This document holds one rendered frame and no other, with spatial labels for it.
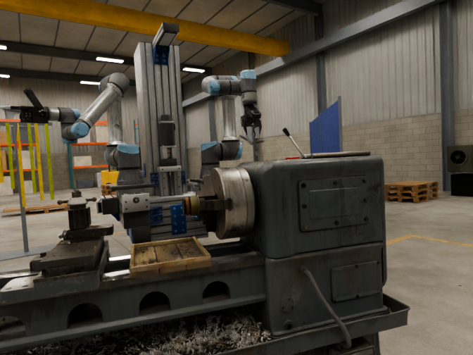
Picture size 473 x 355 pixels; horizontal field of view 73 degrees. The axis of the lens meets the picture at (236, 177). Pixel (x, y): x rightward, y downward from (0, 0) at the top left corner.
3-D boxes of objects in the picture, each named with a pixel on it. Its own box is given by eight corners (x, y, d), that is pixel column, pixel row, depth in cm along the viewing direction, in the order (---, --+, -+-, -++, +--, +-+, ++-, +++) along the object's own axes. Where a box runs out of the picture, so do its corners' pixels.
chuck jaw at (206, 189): (220, 199, 146) (215, 177, 152) (222, 194, 142) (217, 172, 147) (196, 201, 142) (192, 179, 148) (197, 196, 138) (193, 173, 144)
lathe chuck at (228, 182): (226, 222, 162) (225, 161, 155) (246, 248, 133) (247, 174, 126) (208, 225, 159) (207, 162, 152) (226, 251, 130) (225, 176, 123)
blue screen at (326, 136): (300, 196, 1015) (296, 122, 1002) (325, 196, 1007) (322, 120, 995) (322, 222, 605) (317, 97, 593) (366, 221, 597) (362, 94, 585)
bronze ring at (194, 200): (201, 193, 144) (181, 195, 141) (205, 194, 135) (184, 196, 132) (203, 213, 144) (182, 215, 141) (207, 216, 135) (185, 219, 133)
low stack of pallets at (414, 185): (406, 196, 913) (406, 180, 911) (439, 197, 844) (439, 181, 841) (383, 201, 840) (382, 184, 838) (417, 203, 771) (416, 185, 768)
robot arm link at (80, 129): (141, 80, 184) (86, 143, 162) (131, 84, 191) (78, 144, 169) (125, 63, 177) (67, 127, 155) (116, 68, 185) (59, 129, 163)
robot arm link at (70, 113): (82, 122, 174) (80, 107, 173) (60, 122, 166) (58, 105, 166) (76, 125, 179) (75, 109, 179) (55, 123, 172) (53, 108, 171)
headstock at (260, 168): (331, 223, 189) (328, 157, 187) (393, 241, 143) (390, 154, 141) (235, 235, 171) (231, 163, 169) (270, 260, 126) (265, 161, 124)
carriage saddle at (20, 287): (110, 252, 151) (110, 239, 151) (100, 288, 107) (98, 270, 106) (39, 261, 142) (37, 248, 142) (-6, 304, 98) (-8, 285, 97)
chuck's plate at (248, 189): (232, 222, 163) (232, 160, 156) (255, 247, 134) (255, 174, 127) (226, 222, 162) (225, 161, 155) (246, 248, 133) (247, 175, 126)
